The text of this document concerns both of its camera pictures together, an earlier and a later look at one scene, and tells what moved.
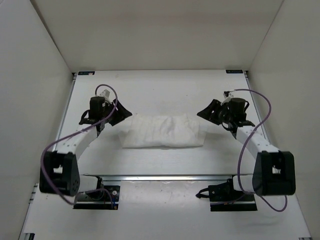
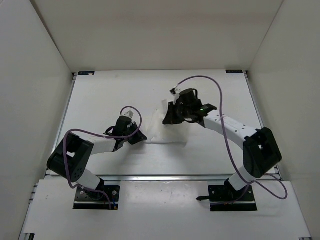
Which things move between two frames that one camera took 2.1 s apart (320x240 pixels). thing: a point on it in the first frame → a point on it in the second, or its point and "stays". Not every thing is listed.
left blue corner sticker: x=86 y=73 stays
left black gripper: x=121 y=113 → x=139 y=137
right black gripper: x=207 y=114 → x=170 y=118
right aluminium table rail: x=265 y=133 stays
